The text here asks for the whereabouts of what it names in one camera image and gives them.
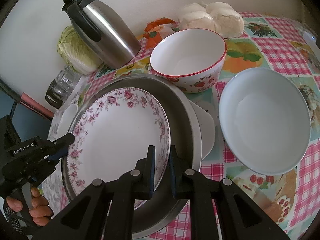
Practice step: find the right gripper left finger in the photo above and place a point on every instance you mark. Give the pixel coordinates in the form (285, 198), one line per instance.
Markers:
(145, 184)

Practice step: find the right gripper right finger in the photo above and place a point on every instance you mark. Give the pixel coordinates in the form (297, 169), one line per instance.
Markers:
(181, 186)

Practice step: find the floral rim round plate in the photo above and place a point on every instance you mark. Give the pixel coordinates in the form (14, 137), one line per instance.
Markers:
(112, 133)

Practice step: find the small white bowl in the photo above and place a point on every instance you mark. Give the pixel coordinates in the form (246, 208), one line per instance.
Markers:
(66, 120)

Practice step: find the light blue bowl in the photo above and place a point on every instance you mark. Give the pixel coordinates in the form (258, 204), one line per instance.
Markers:
(265, 121)

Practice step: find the red rim strawberry bowl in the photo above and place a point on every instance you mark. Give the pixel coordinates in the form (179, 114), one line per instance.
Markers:
(191, 59)

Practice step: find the left hand with glove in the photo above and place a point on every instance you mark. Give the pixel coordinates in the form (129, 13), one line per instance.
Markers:
(41, 212)

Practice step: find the white rectangular floral dish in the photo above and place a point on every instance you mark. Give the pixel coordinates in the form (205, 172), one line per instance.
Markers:
(207, 128)

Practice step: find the clear glass jars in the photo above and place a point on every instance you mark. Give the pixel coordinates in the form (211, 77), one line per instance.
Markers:
(62, 86)

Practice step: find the napa cabbage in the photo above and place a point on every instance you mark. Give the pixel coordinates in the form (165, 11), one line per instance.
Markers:
(76, 53)

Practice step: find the stainless steel thermos jug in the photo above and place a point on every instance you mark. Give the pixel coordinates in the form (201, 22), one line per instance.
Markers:
(103, 30)

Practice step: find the orange snack packet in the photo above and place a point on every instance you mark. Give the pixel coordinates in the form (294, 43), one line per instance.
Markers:
(158, 30)

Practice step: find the bag of steamed buns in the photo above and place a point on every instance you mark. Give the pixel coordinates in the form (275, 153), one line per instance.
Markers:
(217, 16)

